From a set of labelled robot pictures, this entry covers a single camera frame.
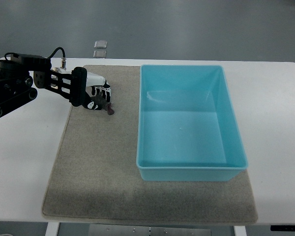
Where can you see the grey metal table crossbar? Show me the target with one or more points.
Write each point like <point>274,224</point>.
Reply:
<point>120,230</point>

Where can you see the clear floor plate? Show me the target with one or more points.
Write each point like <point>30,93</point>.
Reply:
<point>99,54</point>
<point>100,44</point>

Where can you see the white table leg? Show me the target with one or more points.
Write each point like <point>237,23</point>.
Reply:
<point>52,229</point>
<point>240,231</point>

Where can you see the brown toy hippo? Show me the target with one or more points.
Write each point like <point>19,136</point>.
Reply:
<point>101,104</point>

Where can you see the white left table leg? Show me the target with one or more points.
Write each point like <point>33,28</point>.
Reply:
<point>52,229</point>

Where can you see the blue plastic box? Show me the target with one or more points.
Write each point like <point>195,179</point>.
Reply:
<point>187,128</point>

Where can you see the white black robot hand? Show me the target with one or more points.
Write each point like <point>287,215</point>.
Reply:
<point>96,85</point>

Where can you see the lower clear floor plate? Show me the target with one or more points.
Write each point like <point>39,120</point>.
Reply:
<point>99,54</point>

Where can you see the white right table leg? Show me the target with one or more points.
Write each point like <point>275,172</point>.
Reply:
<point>240,231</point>

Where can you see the black table control panel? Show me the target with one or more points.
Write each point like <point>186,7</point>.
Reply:
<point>282,228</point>

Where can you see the upper clear floor plate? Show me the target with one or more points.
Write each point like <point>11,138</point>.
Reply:
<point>100,44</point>

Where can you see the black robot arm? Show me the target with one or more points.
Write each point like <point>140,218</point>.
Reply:
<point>22,75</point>

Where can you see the grey felt mat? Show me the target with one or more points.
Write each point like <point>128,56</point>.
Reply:
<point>95,175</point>

